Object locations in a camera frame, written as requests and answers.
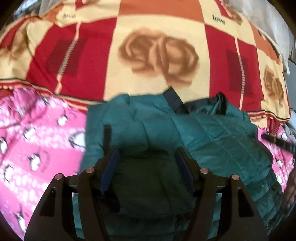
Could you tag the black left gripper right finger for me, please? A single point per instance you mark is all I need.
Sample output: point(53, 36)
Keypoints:
point(224, 210)

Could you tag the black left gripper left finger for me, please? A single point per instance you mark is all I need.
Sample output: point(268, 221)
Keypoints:
point(74, 207)

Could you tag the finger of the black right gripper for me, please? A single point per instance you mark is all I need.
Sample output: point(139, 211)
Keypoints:
point(279, 142)

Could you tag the dark green puffer jacket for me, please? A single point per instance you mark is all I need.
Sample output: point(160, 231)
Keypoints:
point(148, 129)

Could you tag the person's right hand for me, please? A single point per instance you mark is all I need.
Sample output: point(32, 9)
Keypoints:
point(289, 193)

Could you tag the grey fleece garment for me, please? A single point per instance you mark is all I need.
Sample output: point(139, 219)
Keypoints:
point(290, 131)

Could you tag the pink penguin print bedsheet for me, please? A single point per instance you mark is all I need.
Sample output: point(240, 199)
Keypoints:
point(43, 136)

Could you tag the red orange checked rose blanket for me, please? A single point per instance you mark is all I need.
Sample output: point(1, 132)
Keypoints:
point(88, 51)

